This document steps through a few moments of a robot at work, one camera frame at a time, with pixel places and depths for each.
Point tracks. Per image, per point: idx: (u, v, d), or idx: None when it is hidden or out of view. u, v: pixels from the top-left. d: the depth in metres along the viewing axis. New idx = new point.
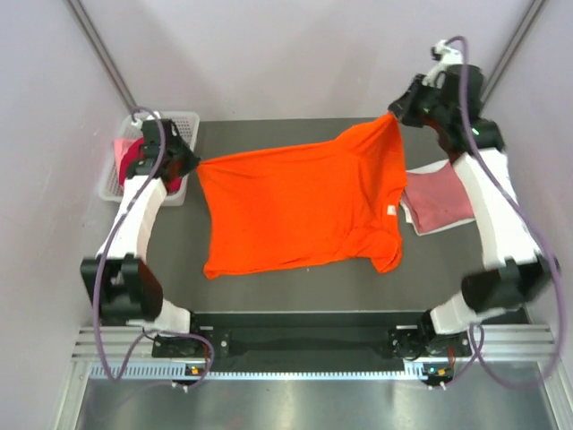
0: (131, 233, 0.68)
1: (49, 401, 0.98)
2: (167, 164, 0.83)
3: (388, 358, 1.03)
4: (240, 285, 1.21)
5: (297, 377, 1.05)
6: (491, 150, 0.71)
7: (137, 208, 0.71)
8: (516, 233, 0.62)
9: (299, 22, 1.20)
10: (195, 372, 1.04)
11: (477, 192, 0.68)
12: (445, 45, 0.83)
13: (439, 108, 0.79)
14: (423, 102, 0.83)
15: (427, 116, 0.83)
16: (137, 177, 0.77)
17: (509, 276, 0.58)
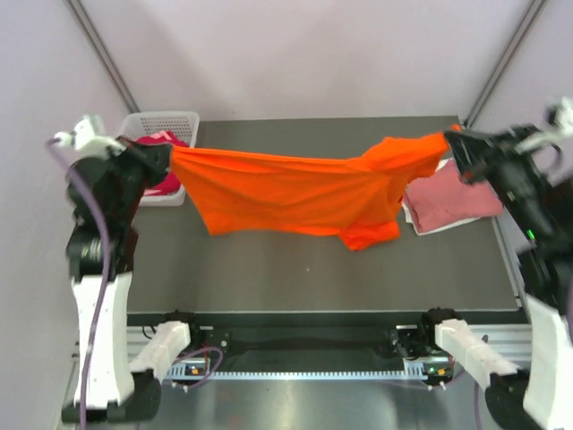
0: (106, 370, 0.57)
1: (50, 401, 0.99)
2: (123, 229, 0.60)
3: (388, 358, 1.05)
4: (240, 284, 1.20)
5: (297, 377, 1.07)
6: None
7: (105, 330, 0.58)
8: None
9: (300, 22, 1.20)
10: (196, 372, 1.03)
11: (546, 339, 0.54)
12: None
13: (532, 204, 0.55)
14: (509, 181, 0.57)
15: (507, 202, 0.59)
16: (87, 279, 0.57)
17: None
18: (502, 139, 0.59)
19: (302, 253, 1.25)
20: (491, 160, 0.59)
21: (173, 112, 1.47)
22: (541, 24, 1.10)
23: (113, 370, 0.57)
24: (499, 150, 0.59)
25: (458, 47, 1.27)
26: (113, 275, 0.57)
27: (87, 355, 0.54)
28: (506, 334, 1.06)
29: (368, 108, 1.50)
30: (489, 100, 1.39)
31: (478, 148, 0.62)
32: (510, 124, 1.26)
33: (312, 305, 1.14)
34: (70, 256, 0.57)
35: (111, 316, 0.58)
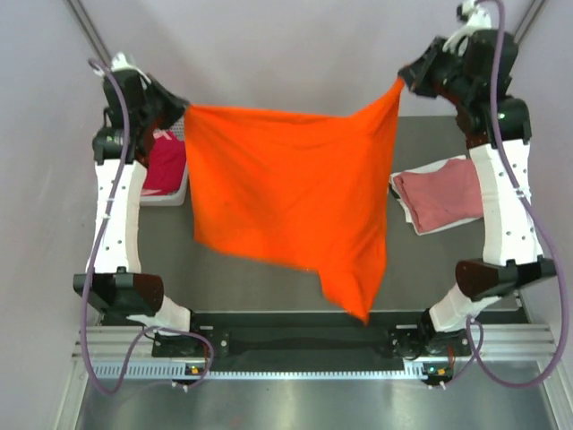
0: (117, 240, 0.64)
1: (50, 401, 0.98)
2: (141, 133, 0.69)
3: (388, 358, 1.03)
4: (239, 283, 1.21)
5: (297, 377, 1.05)
6: (517, 139, 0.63)
7: (119, 208, 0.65)
8: (521, 236, 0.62)
9: (299, 21, 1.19)
10: (195, 372, 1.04)
11: (490, 185, 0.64)
12: (473, 4, 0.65)
13: (461, 82, 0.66)
14: (440, 73, 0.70)
15: (445, 90, 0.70)
16: (109, 162, 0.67)
17: (508, 276, 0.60)
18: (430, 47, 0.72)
19: None
20: (429, 63, 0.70)
21: None
22: None
23: (124, 240, 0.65)
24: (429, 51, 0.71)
25: None
26: (132, 159, 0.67)
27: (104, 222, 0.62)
28: (506, 334, 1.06)
29: None
30: None
31: (419, 64, 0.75)
32: None
33: (312, 305, 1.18)
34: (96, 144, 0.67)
35: (126, 193, 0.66)
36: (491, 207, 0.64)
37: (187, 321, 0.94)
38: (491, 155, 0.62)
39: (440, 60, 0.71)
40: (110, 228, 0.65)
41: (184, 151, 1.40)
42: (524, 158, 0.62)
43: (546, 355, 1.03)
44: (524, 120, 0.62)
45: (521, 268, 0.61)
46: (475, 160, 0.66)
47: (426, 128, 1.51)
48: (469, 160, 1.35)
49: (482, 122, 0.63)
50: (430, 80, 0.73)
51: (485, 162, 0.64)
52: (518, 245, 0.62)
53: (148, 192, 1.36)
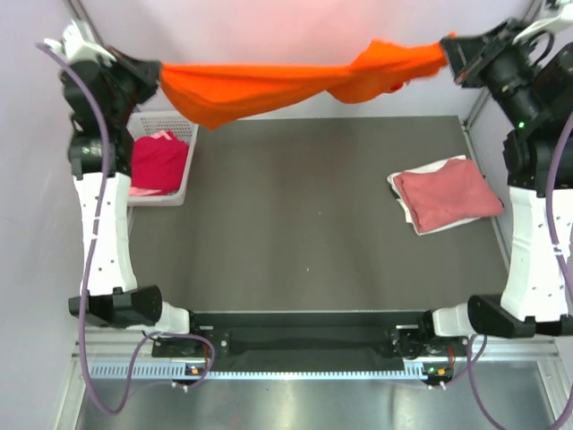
0: (110, 259, 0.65)
1: (49, 401, 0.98)
2: (119, 139, 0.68)
3: (388, 357, 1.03)
4: (238, 283, 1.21)
5: (298, 377, 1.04)
6: (561, 188, 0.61)
7: (107, 225, 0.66)
8: (548, 294, 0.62)
9: (299, 21, 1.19)
10: (195, 372, 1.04)
11: (525, 233, 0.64)
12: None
13: (523, 98, 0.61)
14: (504, 73, 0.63)
15: (501, 98, 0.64)
16: (89, 177, 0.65)
17: (524, 332, 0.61)
18: (499, 32, 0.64)
19: (301, 253, 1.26)
20: (491, 56, 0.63)
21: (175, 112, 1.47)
22: None
23: (115, 259, 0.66)
24: (494, 41, 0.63)
25: None
26: (115, 171, 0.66)
27: (91, 243, 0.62)
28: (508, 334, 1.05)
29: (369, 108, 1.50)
30: (488, 100, 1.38)
31: (473, 51, 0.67)
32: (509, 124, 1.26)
33: (312, 306, 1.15)
34: (72, 157, 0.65)
35: (112, 209, 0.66)
36: (522, 254, 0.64)
37: (187, 322, 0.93)
38: (535, 203, 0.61)
39: (507, 54, 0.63)
40: (99, 247, 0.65)
41: (183, 151, 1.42)
42: (568, 214, 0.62)
43: (547, 355, 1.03)
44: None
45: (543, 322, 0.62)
46: (515, 202, 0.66)
47: (426, 129, 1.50)
48: (469, 160, 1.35)
49: (531, 161, 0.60)
50: (484, 74, 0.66)
51: (525, 210, 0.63)
52: (543, 302, 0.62)
53: (148, 192, 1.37)
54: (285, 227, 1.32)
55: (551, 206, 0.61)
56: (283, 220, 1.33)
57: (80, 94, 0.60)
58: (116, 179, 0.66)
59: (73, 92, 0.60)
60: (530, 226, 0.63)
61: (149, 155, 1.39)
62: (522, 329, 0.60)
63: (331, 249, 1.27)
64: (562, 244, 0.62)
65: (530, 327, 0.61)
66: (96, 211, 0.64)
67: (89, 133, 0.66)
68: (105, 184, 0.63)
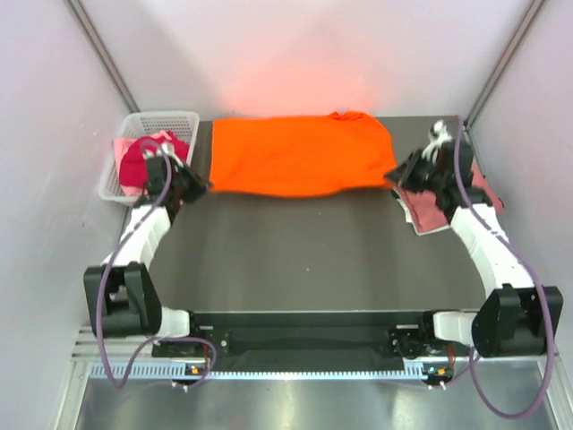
0: (136, 246, 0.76)
1: (48, 401, 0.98)
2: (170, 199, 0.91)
3: (387, 357, 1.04)
4: (237, 284, 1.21)
5: (298, 377, 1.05)
6: (483, 204, 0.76)
7: (143, 227, 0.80)
8: (509, 265, 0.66)
9: (300, 21, 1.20)
10: (195, 372, 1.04)
11: (471, 236, 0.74)
12: (441, 124, 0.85)
13: (437, 176, 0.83)
14: (422, 173, 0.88)
15: (428, 184, 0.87)
16: (141, 208, 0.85)
17: (514, 304, 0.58)
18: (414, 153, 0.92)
19: (306, 253, 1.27)
20: (413, 165, 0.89)
21: (173, 112, 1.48)
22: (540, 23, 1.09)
23: (141, 246, 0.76)
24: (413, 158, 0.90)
25: (458, 47, 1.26)
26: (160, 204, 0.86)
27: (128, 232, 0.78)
28: None
29: (369, 108, 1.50)
30: (488, 100, 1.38)
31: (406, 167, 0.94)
32: (509, 124, 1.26)
33: (316, 305, 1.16)
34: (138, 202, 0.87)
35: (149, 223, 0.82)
36: (478, 252, 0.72)
37: (188, 324, 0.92)
38: (463, 214, 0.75)
39: (420, 164, 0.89)
40: (131, 238, 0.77)
41: (184, 150, 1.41)
42: (492, 215, 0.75)
43: None
44: (483, 193, 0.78)
45: (520, 291, 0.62)
46: (460, 234, 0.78)
47: (426, 129, 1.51)
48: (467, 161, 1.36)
49: (451, 204, 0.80)
50: (413, 180, 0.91)
51: (462, 227, 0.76)
52: (511, 273, 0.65)
53: None
54: (257, 230, 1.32)
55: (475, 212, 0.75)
56: (256, 222, 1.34)
57: (158, 165, 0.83)
58: (159, 211, 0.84)
59: (156, 164, 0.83)
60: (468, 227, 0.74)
61: None
62: (507, 297, 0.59)
63: (347, 253, 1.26)
64: (497, 229, 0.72)
65: (514, 296, 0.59)
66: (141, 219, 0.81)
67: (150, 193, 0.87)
68: (154, 206, 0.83)
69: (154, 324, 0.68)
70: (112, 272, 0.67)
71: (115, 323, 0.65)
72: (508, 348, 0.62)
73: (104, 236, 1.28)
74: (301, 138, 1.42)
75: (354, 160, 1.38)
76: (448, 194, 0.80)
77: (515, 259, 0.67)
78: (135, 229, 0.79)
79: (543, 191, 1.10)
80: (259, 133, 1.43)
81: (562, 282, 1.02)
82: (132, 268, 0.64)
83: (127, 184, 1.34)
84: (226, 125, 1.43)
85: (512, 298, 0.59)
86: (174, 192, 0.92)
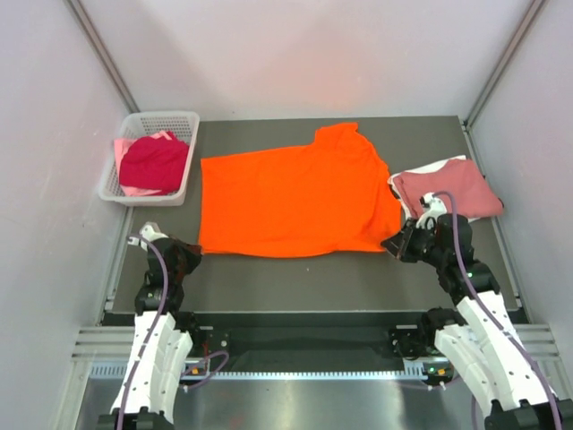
0: (144, 381, 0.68)
1: (49, 400, 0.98)
2: (174, 292, 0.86)
3: (388, 357, 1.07)
4: (238, 280, 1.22)
5: (297, 377, 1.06)
6: (489, 290, 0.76)
7: (149, 351, 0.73)
8: (524, 374, 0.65)
9: (300, 21, 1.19)
10: (195, 372, 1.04)
11: (481, 332, 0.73)
12: (431, 196, 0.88)
13: (437, 251, 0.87)
14: (420, 245, 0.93)
15: (428, 256, 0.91)
16: (147, 312, 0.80)
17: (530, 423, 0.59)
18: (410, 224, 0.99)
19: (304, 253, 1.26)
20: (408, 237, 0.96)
21: (173, 112, 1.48)
22: (540, 22, 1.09)
23: (149, 380, 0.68)
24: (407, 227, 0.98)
25: (458, 47, 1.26)
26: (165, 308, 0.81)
27: (134, 363, 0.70)
28: None
29: (369, 108, 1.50)
30: (489, 98, 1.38)
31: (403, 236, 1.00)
32: (509, 123, 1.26)
33: (312, 307, 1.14)
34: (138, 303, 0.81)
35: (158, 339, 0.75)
36: (488, 349, 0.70)
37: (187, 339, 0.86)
38: (472, 305, 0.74)
39: (416, 236, 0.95)
40: (139, 369, 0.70)
41: (184, 151, 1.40)
42: (500, 306, 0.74)
43: (547, 356, 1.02)
44: (490, 275, 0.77)
45: (537, 406, 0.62)
46: (469, 321, 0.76)
47: (426, 128, 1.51)
48: (468, 161, 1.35)
49: (457, 285, 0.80)
50: (411, 250, 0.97)
51: (471, 315, 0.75)
52: (525, 384, 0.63)
53: (148, 192, 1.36)
54: (245, 263, 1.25)
55: (483, 302, 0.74)
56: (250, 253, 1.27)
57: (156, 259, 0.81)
58: (165, 319, 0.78)
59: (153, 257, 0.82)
60: (478, 322, 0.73)
61: (149, 155, 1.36)
62: (525, 417, 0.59)
63: (347, 256, 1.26)
64: (508, 327, 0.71)
65: (533, 416, 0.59)
66: (145, 339, 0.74)
67: (153, 284, 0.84)
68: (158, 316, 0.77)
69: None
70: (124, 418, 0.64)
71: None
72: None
73: (104, 237, 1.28)
74: (289, 192, 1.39)
75: (347, 218, 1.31)
76: (452, 274, 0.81)
77: (529, 367, 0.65)
78: (141, 358, 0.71)
79: (543, 192, 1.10)
80: (243, 182, 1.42)
81: (563, 281, 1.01)
82: (143, 418, 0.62)
83: (127, 184, 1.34)
84: (213, 167, 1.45)
85: (531, 417, 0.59)
86: (176, 283, 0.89)
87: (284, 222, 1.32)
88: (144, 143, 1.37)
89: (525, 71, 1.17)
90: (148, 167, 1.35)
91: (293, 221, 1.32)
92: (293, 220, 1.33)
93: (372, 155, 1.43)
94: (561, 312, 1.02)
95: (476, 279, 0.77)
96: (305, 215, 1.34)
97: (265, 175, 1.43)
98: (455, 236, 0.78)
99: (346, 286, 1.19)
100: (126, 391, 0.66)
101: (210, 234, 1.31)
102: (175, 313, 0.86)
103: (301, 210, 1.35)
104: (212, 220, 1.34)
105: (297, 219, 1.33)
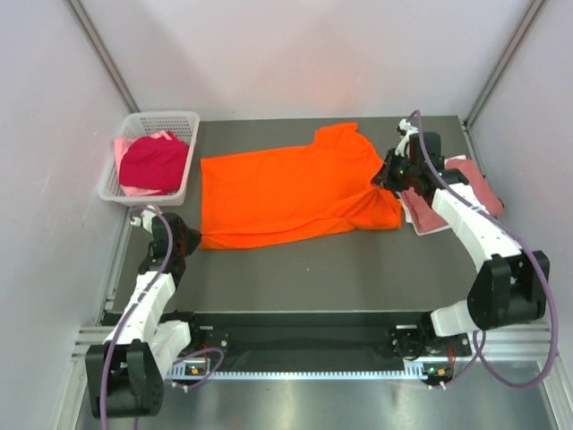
0: (140, 321, 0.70)
1: (49, 400, 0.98)
2: (177, 261, 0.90)
3: (388, 358, 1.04)
4: (237, 284, 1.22)
5: (297, 377, 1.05)
6: (459, 184, 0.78)
7: (149, 297, 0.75)
8: (496, 236, 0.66)
9: (299, 21, 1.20)
10: (195, 372, 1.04)
11: (454, 216, 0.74)
12: (406, 121, 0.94)
13: (410, 167, 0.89)
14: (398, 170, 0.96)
15: (405, 177, 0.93)
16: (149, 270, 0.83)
17: (505, 272, 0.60)
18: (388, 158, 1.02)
19: (303, 253, 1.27)
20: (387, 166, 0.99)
21: (173, 112, 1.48)
22: (540, 22, 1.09)
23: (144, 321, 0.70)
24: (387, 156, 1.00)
25: (457, 47, 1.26)
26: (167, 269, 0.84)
27: (132, 305, 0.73)
28: (506, 335, 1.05)
29: (370, 108, 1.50)
30: (489, 99, 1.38)
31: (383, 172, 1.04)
32: (509, 123, 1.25)
33: (312, 306, 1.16)
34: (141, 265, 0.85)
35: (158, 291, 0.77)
36: (463, 227, 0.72)
37: (188, 337, 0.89)
38: (443, 194, 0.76)
39: (394, 163, 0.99)
40: (135, 312, 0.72)
41: (184, 151, 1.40)
42: (470, 193, 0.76)
43: (547, 356, 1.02)
44: (458, 174, 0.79)
45: (509, 259, 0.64)
46: (442, 211, 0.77)
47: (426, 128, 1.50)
48: (468, 160, 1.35)
49: (431, 187, 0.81)
50: (392, 177, 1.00)
51: (443, 205, 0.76)
52: (498, 243, 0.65)
53: (148, 192, 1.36)
54: (243, 262, 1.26)
55: (453, 190, 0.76)
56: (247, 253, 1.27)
57: (163, 227, 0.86)
58: (165, 277, 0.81)
59: (158, 227, 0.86)
60: (450, 207, 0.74)
61: (149, 155, 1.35)
62: (499, 266, 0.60)
63: (346, 255, 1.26)
64: (478, 204, 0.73)
65: (505, 263, 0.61)
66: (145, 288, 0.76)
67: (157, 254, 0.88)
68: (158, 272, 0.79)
69: (153, 408, 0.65)
70: (115, 351, 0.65)
71: (115, 405, 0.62)
72: (507, 319, 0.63)
73: (104, 236, 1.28)
74: (290, 186, 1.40)
75: None
76: (426, 177, 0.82)
77: (500, 230, 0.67)
78: (139, 301, 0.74)
79: (543, 191, 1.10)
80: (243, 181, 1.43)
81: (562, 280, 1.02)
82: (134, 348, 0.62)
83: (127, 184, 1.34)
84: (213, 167, 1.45)
85: (503, 267, 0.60)
86: (179, 253, 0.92)
87: (285, 218, 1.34)
88: (144, 143, 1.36)
89: (525, 71, 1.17)
90: (148, 167, 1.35)
91: (294, 213, 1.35)
92: (293, 214, 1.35)
93: (372, 155, 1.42)
94: (561, 311, 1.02)
95: (446, 177, 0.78)
96: (305, 208, 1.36)
97: (266, 172, 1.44)
98: (421, 139, 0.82)
99: (342, 287, 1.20)
100: (121, 327, 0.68)
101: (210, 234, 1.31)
102: (177, 281, 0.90)
103: (300, 204, 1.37)
104: (213, 219, 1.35)
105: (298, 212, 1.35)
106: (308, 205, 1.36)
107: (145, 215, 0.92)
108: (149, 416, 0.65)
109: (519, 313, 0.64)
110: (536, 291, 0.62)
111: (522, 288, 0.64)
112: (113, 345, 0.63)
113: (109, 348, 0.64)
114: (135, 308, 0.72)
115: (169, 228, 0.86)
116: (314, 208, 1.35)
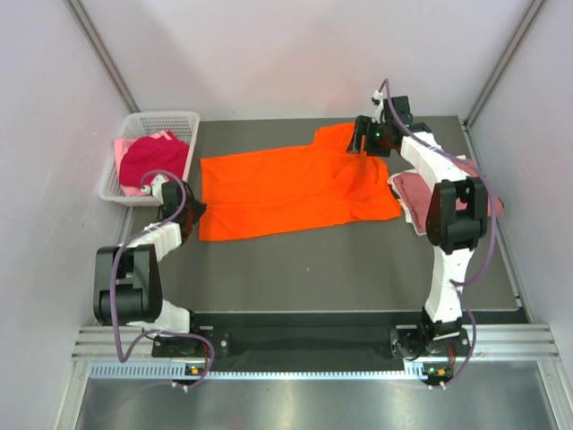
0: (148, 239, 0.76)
1: (49, 400, 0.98)
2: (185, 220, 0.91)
3: (387, 358, 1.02)
4: (236, 283, 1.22)
5: (297, 377, 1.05)
6: (422, 132, 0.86)
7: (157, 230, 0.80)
8: (446, 167, 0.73)
9: (300, 21, 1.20)
10: (195, 372, 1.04)
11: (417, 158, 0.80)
12: (379, 92, 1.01)
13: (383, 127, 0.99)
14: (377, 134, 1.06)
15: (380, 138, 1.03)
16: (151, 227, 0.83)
17: (448, 191, 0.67)
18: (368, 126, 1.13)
19: (305, 253, 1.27)
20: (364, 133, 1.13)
21: (174, 112, 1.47)
22: (540, 21, 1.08)
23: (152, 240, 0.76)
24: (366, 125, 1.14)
25: (458, 47, 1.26)
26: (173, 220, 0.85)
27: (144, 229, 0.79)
28: (506, 335, 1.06)
29: (370, 108, 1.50)
30: (489, 100, 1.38)
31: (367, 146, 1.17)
32: (510, 123, 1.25)
33: (312, 305, 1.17)
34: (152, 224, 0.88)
35: (169, 227, 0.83)
36: (423, 166, 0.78)
37: (188, 323, 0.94)
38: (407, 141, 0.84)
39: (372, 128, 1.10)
40: (147, 235, 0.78)
41: (185, 150, 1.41)
42: (431, 139, 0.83)
43: (547, 355, 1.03)
44: (423, 124, 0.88)
45: (456, 184, 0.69)
46: (408, 156, 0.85)
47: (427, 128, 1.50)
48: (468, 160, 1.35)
49: (399, 137, 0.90)
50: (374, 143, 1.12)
51: (410, 150, 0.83)
52: (448, 172, 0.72)
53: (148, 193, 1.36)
54: (245, 261, 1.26)
55: (416, 136, 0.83)
56: (248, 255, 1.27)
57: (174, 189, 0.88)
58: (172, 225, 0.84)
59: (170, 188, 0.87)
60: (414, 150, 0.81)
61: (149, 155, 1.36)
62: (444, 186, 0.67)
63: (346, 254, 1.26)
64: (435, 145, 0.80)
65: (449, 185, 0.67)
66: (159, 223, 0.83)
67: (166, 218, 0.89)
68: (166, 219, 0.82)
69: (154, 313, 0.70)
70: (124, 255, 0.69)
71: (124, 306, 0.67)
72: (452, 235, 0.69)
73: (104, 236, 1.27)
74: (290, 175, 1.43)
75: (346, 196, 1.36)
76: (395, 130, 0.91)
77: (449, 162, 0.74)
78: (150, 229, 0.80)
79: (542, 191, 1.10)
80: (242, 181, 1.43)
81: (563, 281, 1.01)
82: (141, 246, 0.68)
83: (127, 184, 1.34)
84: (212, 167, 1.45)
85: (448, 187, 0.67)
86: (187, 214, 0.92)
87: (283, 209, 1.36)
88: (145, 144, 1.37)
89: (525, 71, 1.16)
90: (148, 166, 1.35)
91: (292, 201, 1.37)
92: (292, 203, 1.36)
93: None
94: (560, 311, 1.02)
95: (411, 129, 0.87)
96: (303, 195, 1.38)
97: (267, 170, 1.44)
98: (391, 103, 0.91)
99: (338, 285, 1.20)
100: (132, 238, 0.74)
101: (210, 231, 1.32)
102: (184, 241, 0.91)
103: (299, 191, 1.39)
104: (211, 218, 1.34)
105: (296, 199, 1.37)
106: (306, 193, 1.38)
107: (156, 184, 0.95)
108: (151, 319, 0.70)
109: (470, 230, 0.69)
110: (480, 210, 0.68)
111: (469, 210, 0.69)
112: (122, 247, 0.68)
113: (117, 252, 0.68)
114: (145, 233, 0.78)
115: (182, 191, 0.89)
116: (313, 193, 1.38)
